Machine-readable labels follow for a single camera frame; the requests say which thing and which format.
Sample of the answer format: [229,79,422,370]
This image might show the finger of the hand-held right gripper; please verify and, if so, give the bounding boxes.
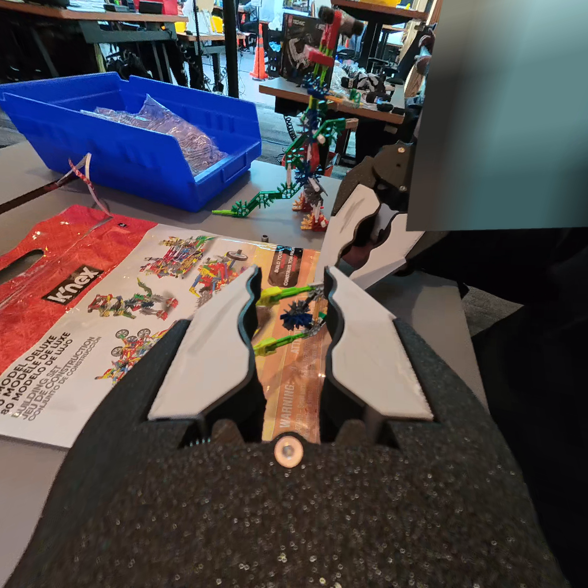
[320,184,382,285]
[351,213,425,290]

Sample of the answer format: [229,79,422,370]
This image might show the torn packaging strip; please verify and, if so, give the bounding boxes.
[55,154,111,217]

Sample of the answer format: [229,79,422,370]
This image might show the blue plastic bin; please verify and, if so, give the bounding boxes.
[0,73,262,213]

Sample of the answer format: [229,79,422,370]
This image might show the black backpack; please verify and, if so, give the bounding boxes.
[106,51,152,81]

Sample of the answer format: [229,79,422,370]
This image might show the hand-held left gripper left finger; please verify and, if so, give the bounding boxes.
[148,266,266,442]

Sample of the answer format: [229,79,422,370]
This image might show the long work desk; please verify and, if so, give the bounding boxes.
[0,0,189,88]

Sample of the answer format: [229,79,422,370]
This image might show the black metal pole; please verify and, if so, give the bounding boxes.
[222,0,240,98]

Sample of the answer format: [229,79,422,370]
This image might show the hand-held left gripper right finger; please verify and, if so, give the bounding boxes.
[320,266,434,442]

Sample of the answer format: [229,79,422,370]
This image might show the tall colourful toy construction model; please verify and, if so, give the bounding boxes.
[212,7,364,230]

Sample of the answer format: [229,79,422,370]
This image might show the clear plastic bag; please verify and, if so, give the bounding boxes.
[80,94,228,175]

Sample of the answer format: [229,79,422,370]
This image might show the red printed packaging bag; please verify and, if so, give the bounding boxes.
[0,204,331,448]

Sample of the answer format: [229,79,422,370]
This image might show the orange traffic cone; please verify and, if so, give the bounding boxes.
[249,23,270,80]

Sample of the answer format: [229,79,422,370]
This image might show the small yellow-tipped toy rod assembly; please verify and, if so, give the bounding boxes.
[253,282,329,358]

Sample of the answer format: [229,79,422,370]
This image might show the tall wooden table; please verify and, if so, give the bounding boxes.
[331,0,428,70]

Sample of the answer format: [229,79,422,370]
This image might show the person's right forearm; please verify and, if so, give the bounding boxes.
[404,229,588,350]

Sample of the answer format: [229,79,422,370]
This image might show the black toy car box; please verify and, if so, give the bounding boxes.
[279,13,334,83]

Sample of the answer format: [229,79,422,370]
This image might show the black white toy parts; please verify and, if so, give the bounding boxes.
[342,71,396,104]

